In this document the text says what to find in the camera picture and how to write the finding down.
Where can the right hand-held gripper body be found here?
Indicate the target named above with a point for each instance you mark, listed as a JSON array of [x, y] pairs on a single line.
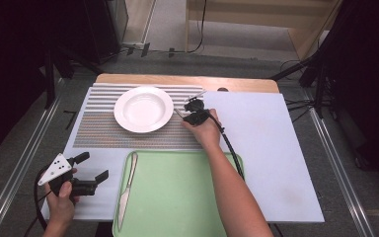
[[195, 117]]

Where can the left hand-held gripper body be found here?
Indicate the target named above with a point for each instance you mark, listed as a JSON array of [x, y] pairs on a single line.
[[57, 169]]

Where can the silver fork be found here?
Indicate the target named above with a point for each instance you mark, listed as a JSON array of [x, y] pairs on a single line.
[[178, 113]]

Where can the silver table knife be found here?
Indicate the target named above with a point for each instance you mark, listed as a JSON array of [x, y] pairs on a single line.
[[126, 191]]

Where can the white deep plate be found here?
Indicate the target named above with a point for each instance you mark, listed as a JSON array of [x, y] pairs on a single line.
[[143, 109]]

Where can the light green plastic tray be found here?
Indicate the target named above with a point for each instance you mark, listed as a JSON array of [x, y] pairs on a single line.
[[177, 197]]

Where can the person's right hand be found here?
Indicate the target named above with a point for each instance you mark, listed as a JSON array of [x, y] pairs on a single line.
[[207, 133]]

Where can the person's left hand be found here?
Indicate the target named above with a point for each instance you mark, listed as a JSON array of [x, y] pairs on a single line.
[[60, 207]]

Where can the striped woven placemat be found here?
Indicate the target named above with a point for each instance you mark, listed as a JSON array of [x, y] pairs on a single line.
[[112, 138]]

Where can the wooden table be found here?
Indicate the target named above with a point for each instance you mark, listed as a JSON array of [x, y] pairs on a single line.
[[243, 84]]

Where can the black metal stand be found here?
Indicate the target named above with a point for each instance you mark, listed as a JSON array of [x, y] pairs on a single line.
[[319, 85], [49, 82]]

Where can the dark curtain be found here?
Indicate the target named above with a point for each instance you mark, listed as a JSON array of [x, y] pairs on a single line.
[[368, 82], [10, 65]]

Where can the black cabinet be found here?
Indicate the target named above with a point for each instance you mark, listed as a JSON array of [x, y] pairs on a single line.
[[102, 29]]

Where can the light wooden shelf unit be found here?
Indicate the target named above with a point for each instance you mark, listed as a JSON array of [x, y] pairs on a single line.
[[306, 36]]

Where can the aluminium floor rail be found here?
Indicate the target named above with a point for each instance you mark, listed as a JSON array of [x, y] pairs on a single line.
[[23, 164], [339, 171]]

